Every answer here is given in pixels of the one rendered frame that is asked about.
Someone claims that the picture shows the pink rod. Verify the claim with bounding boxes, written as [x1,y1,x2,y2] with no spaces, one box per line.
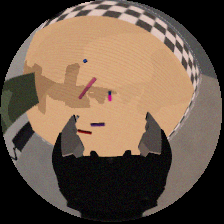
[78,77,97,99]

